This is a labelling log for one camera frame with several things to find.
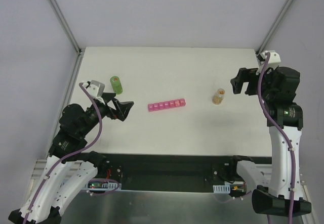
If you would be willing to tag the pink weekly pill organizer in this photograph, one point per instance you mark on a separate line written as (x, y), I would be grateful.
(165, 105)

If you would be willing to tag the left aluminium rail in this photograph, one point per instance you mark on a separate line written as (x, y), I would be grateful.
(40, 166)

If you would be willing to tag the white cable duct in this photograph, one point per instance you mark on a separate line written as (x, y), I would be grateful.
(102, 186)
(221, 189)

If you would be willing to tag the left white cable duct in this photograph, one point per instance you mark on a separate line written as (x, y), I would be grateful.
(102, 186)

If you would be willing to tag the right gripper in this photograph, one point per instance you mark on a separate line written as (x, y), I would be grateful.
(249, 81)

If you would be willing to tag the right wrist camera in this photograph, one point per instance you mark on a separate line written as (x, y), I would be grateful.
(272, 57)

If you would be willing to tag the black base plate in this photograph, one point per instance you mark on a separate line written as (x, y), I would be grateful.
(173, 173)

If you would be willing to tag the left aluminium frame post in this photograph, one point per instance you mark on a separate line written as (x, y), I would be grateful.
(65, 26)

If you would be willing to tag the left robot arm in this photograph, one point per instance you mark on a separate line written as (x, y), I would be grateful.
(66, 172)

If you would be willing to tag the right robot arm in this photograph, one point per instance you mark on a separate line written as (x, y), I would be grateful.
(282, 194)

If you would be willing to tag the green cylindrical bottle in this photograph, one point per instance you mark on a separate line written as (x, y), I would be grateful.
(116, 85)

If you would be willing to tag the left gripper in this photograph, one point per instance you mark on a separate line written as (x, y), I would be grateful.
(111, 106)

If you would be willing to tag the aluminium frame post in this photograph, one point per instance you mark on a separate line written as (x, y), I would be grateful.
(65, 26)
(275, 26)

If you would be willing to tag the right aluminium frame post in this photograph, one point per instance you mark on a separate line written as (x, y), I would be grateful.
(275, 26)

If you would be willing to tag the clear pill bottle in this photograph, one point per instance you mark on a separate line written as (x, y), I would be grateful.
(217, 98)

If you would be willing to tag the right white cable duct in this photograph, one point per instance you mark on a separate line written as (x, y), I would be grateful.
(221, 189)

